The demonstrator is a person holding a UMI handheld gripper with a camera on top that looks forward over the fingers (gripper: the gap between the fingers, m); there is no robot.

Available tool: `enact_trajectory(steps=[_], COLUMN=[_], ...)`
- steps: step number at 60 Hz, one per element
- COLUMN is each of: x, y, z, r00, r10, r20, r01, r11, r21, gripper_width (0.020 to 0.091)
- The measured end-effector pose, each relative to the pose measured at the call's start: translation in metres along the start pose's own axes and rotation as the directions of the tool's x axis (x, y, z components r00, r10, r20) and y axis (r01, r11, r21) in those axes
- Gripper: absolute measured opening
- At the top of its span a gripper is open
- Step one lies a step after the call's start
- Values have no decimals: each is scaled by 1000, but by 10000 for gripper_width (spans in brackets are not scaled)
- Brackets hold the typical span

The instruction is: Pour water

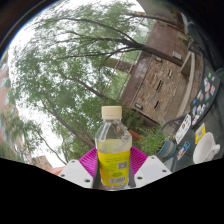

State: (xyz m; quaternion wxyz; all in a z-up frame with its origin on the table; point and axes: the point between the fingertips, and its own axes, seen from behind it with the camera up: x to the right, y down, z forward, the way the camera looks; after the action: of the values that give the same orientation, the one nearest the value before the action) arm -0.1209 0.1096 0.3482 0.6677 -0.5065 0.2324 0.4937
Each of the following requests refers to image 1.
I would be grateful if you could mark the blue printed card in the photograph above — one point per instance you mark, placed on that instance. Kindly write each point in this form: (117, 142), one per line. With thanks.
(183, 150)

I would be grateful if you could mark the yellow printed card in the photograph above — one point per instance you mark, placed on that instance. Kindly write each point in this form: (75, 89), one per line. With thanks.
(200, 133)

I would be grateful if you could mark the grey wicker chair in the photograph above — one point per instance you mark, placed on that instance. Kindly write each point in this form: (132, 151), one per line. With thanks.
(171, 125)

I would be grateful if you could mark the white ceramic mug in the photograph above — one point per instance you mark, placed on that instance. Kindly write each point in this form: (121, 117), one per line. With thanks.
(203, 150)

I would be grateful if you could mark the clear bottle with yellow label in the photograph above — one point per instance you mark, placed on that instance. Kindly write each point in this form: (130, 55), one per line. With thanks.
(113, 166)

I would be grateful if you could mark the white printed card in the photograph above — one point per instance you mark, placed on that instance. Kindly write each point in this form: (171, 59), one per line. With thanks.
(183, 128)

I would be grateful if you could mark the black laptop with stickers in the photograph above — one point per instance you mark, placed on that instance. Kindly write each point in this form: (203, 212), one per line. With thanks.
(208, 100)

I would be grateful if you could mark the dark-trunked tree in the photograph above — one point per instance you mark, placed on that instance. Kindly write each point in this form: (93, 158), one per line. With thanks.
(150, 50)

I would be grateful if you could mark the black wall lamp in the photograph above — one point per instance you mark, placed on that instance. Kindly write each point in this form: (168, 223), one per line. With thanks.
(158, 59)
(138, 106)

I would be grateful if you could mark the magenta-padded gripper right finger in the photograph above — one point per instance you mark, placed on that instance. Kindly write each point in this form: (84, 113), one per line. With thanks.
(140, 161)

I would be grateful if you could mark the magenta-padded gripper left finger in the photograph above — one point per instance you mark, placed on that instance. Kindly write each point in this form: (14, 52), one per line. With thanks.
(86, 163)

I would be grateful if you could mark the green plant in blue pot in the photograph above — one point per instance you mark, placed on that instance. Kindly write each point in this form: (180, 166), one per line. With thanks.
(166, 148)

